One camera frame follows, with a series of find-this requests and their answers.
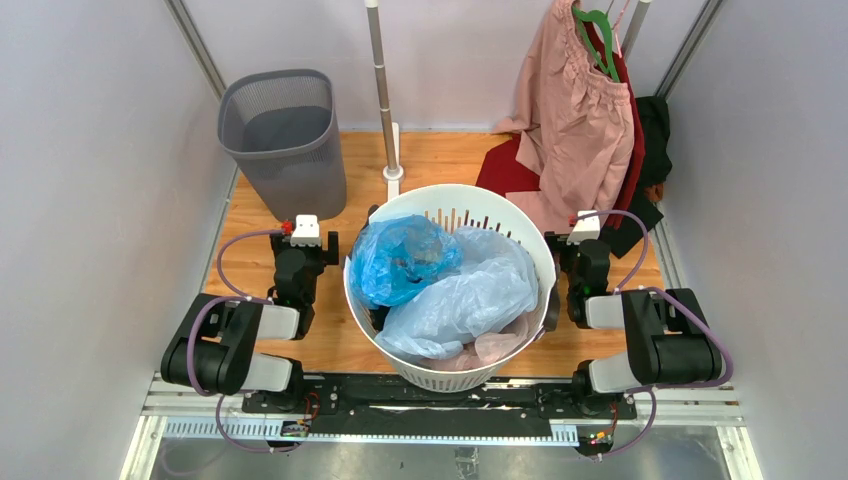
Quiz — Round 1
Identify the green clothes hanger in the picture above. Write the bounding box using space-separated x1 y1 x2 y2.
571 5 621 83

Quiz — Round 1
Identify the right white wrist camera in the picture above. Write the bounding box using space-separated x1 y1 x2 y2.
566 211 601 244

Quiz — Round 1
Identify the white rack base foot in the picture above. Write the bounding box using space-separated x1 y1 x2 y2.
382 121 405 200

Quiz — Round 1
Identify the black garment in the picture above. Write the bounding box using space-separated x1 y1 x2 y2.
601 96 672 258

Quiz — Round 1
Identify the silver clothes rack pole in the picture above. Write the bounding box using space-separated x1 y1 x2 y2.
364 0 393 131

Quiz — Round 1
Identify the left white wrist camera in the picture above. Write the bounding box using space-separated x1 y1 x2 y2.
290 214 322 247

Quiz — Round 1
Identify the pink plastic bag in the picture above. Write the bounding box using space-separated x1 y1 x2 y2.
421 313 530 371

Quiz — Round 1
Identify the bright blue plastic bag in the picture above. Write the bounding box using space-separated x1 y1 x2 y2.
349 215 463 309

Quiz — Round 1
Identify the grey mesh trash bin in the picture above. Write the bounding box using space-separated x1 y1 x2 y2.
217 69 347 221

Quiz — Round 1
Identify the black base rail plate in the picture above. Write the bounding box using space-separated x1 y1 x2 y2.
236 373 636 438

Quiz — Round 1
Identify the light blue plastic bag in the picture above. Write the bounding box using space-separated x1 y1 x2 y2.
376 227 539 366

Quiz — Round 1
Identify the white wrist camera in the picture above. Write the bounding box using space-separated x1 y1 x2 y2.
290 214 322 247
566 211 601 244

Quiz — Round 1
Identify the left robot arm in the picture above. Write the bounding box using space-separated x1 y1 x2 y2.
160 228 339 413

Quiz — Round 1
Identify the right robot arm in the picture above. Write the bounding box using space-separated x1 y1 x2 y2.
544 232 732 418

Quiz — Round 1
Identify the dark red garment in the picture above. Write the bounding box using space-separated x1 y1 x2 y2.
476 1 641 213

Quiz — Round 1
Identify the pink hanging garment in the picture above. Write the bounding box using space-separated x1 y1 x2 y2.
494 1 634 233

